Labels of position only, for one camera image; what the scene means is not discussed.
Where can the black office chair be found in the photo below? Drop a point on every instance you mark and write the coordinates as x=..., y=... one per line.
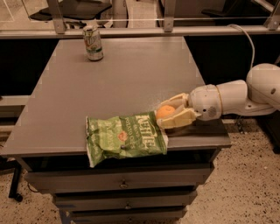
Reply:
x=75, y=11

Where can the orange fruit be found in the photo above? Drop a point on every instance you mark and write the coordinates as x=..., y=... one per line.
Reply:
x=164, y=111

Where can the grey drawer cabinet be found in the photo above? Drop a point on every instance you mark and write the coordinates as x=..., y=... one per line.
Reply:
x=135, y=75

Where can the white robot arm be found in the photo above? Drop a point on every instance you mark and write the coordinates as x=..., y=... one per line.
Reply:
x=257, y=95

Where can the green white soda can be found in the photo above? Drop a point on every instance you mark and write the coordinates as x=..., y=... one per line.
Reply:
x=93, y=42

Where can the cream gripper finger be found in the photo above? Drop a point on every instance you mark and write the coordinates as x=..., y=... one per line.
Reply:
x=179, y=102
x=178, y=119

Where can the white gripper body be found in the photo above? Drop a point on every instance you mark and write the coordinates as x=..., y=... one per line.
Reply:
x=205, y=101

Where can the green kettle chip bag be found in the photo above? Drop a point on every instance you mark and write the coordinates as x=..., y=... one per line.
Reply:
x=119, y=137

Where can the grey metal railing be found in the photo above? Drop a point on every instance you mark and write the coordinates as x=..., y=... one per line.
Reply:
x=42, y=19

